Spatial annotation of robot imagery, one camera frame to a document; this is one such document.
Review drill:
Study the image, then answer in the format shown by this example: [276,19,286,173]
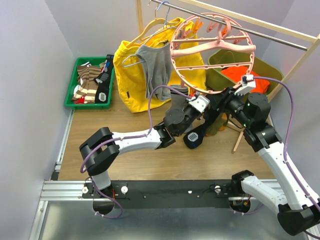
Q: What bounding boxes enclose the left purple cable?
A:
[79,84,193,219]

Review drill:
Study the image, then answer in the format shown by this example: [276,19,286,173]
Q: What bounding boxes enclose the purple cable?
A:
[79,84,193,219]
[253,77,320,240]

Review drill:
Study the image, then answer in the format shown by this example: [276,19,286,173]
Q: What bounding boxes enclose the pink round clip hanger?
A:
[169,12,256,95]

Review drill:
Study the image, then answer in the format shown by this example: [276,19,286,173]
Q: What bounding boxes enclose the grey tank top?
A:
[135,44,173,102]

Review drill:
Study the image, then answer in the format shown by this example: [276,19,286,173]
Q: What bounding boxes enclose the wooden clothes hanger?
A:
[126,5,180,48]

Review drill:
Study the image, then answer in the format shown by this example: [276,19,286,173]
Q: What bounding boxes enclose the orange cloth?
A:
[221,66,270,94]

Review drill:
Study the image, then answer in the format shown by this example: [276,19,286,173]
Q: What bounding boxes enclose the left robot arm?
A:
[79,104,218,198]

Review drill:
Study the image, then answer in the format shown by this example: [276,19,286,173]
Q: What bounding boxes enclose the blue wire hanger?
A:
[121,0,186,68]

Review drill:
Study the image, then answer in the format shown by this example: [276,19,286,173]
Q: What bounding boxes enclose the olive striped sock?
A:
[205,113,228,137]

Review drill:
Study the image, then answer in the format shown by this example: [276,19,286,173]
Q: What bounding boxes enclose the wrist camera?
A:
[233,74,256,96]
[187,94,210,114]

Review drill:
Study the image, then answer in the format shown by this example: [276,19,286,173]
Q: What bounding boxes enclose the olive green plastic bin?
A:
[206,49,283,95]

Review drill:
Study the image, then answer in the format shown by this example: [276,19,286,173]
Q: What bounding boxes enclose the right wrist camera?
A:
[233,74,256,96]

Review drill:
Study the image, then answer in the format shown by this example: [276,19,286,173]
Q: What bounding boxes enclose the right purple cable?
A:
[253,77,320,240]

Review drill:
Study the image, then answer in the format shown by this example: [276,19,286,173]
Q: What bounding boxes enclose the yellow shorts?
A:
[112,17,207,114]

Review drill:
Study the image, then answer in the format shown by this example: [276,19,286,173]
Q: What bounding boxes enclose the green plastic tray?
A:
[64,56,115,110]

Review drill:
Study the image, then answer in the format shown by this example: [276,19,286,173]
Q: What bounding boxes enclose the metal hanging rail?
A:
[151,0,308,52]

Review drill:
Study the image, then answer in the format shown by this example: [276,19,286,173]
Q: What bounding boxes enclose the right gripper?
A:
[205,85,252,128]

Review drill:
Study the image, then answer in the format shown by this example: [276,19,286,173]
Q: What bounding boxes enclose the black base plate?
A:
[82,178,241,210]

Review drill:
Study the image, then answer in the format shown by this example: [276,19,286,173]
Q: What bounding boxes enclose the black patterned sock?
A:
[94,54,114,104]
[183,109,220,149]

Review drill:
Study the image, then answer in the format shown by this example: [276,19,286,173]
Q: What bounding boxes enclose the brown striped sock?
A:
[72,64,102,104]

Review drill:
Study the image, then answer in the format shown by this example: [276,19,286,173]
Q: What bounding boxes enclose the wooden clothes rack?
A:
[136,0,320,153]

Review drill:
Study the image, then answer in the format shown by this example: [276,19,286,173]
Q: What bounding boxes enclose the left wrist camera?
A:
[187,94,210,114]

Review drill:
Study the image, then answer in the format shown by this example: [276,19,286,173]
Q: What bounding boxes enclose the grey striped sock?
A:
[170,84,189,110]

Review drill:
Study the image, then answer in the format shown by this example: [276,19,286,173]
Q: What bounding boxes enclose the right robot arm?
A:
[206,87,320,236]

